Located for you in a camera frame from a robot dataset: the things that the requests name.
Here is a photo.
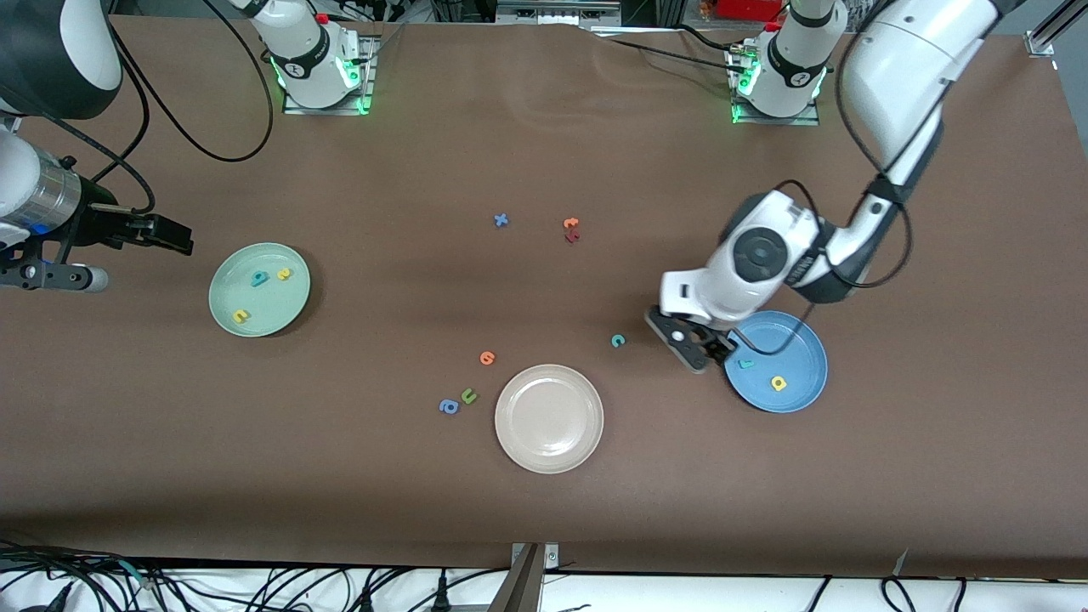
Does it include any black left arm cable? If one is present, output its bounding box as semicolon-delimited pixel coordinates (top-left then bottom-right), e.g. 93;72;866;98
735;0;915;356

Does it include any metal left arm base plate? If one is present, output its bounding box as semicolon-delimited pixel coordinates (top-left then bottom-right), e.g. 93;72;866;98
731;42;822;127

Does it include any black looped cable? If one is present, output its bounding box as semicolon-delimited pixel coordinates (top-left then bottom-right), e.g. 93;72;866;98
880;576;970;612

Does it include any red box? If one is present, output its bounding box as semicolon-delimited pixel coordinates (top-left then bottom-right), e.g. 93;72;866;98
717;0;791;22

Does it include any green plate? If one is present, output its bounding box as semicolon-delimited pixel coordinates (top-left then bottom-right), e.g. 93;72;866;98
208;242;312;338

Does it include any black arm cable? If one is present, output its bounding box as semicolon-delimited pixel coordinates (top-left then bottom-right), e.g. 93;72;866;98
735;0;915;356
34;0;275;218

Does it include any blue plate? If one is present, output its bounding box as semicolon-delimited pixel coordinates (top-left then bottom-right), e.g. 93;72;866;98
723;310;829;414

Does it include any black diagonal bar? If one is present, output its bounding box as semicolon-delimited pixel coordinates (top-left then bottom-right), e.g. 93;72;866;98
486;544;543;612

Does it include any metal table edge bracket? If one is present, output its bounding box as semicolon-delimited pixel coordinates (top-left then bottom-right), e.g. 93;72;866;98
510;542;560;612

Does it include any beige plate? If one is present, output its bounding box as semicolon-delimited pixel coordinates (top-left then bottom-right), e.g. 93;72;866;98
495;364;605;474

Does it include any black table cable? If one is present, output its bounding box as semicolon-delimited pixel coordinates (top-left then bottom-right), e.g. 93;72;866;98
595;24;745;73

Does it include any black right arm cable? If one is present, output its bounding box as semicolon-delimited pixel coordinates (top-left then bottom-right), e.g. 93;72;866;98
34;0;275;218

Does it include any aluminium frame profile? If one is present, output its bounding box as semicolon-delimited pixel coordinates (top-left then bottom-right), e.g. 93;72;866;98
496;0;623;28

